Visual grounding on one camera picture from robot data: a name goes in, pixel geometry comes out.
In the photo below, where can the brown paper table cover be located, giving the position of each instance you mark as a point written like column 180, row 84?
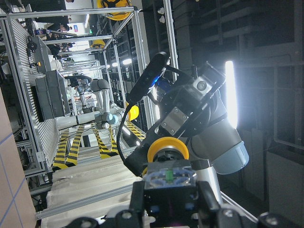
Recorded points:
column 16, row 206

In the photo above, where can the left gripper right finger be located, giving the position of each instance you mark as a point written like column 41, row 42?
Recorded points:
column 213, row 215

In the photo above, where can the yellow push button switch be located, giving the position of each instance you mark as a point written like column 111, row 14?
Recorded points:
column 170, row 191

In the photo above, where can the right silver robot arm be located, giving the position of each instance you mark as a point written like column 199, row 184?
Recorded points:
column 194, row 139

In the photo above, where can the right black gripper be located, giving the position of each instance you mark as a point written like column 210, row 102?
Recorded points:
column 190, row 106

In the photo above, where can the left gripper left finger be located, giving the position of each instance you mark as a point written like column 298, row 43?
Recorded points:
column 130, row 216

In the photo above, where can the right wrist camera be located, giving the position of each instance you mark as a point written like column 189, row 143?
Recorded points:
column 149, row 77

